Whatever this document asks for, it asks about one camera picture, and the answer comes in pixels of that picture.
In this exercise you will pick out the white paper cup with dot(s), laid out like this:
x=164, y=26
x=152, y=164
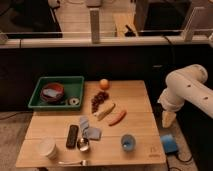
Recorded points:
x=47, y=148

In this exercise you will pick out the small metal bowl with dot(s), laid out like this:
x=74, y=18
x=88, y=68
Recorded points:
x=83, y=144

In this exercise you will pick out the blue cloth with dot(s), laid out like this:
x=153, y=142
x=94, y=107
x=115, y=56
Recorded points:
x=87, y=131

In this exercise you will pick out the red bowl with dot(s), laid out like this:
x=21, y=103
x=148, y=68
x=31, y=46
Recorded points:
x=52, y=92

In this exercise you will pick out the orange fruit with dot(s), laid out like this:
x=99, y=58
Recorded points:
x=104, y=84

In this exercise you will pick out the black remote control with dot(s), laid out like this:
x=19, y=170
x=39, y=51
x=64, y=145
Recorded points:
x=72, y=137

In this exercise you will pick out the tape roll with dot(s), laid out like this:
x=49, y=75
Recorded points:
x=73, y=101

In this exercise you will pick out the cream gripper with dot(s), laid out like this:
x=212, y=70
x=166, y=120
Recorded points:
x=168, y=118

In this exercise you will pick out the bunch of dark grapes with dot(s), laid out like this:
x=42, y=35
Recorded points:
x=98, y=99

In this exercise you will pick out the metal fork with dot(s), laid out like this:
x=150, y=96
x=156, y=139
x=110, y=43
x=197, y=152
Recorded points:
x=82, y=163

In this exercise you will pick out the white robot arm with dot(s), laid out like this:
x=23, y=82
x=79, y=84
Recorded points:
x=185, y=84

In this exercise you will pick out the blue cup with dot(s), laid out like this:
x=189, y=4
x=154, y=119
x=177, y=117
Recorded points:
x=128, y=142

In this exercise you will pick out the wooden folding table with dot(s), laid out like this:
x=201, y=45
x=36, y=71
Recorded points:
x=139, y=121

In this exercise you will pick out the green plastic bin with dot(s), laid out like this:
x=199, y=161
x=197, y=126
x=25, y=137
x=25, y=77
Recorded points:
x=73, y=87

